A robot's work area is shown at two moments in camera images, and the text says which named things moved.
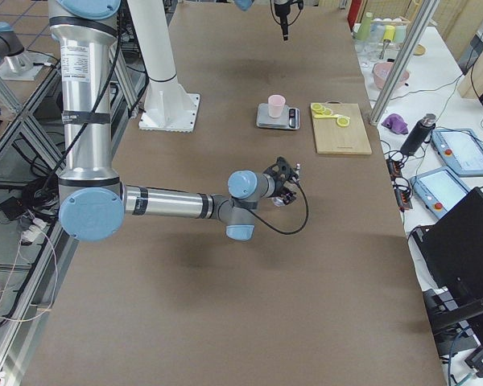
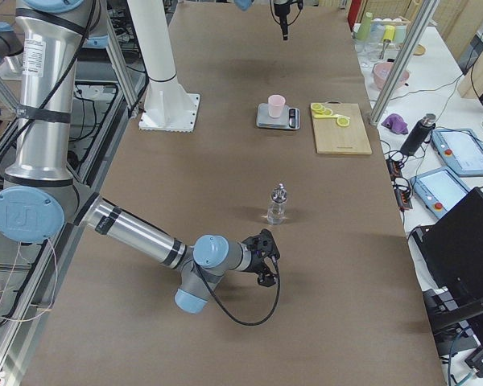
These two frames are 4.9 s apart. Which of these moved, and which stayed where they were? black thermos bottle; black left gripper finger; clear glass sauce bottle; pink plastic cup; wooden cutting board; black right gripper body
Moved: black right gripper body; clear glass sauce bottle
Stayed: wooden cutting board; pink plastic cup; black thermos bottle; black left gripper finger
